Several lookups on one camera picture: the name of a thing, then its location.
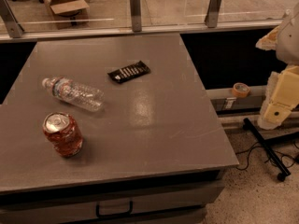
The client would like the black snack bar wrapper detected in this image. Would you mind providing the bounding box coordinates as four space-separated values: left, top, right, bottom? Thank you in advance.
108 61 150 84

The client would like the left metal fence post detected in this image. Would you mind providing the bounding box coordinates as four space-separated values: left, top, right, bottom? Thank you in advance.
0 0 23 38

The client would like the grey table drawer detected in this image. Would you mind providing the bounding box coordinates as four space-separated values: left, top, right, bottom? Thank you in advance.
0 180 224 224

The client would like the middle metal fence post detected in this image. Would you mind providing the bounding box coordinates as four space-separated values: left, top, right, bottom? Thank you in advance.
129 0 142 32

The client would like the black drawer handle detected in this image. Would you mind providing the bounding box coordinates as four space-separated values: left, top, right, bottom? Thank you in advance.
95 201 133 219

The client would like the brown cardboard box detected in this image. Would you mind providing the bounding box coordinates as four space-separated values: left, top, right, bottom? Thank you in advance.
43 0 89 29

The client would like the orange tape roll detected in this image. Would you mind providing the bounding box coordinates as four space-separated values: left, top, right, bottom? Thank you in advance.
232 82 250 98

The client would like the metal fence post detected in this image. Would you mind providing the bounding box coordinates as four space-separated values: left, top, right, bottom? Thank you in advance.
205 0 222 28
0 0 23 38
129 0 142 32

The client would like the red soda can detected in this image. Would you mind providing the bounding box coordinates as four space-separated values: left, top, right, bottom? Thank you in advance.
42 112 83 158

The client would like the grey metal side rail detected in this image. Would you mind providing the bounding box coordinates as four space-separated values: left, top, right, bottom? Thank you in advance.
206 86 265 112

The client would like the clear plastic water bottle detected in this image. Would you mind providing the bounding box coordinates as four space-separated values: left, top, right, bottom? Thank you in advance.
42 77 104 112

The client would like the right metal fence post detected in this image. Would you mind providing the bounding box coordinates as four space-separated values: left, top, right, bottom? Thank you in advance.
205 0 222 28

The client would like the black stand leg with caster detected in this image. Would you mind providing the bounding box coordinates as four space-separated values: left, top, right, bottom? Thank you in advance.
243 119 291 182

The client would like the black floor cable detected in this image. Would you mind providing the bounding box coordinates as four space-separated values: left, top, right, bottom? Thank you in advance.
235 138 299 172

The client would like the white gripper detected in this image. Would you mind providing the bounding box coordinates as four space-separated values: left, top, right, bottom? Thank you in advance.
255 3 299 130

